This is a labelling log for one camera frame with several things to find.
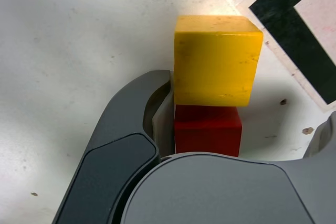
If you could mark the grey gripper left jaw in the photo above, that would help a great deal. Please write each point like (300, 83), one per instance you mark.
(113, 142)

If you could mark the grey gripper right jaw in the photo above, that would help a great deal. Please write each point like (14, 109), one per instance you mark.
(223, 195)

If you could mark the red cube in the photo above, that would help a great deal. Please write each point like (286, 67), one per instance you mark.
(207, 132)

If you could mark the yellow cube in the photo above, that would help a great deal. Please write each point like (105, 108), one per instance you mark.
(215, 64)

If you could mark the black tape square outline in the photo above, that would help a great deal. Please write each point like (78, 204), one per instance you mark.
(288, 24)

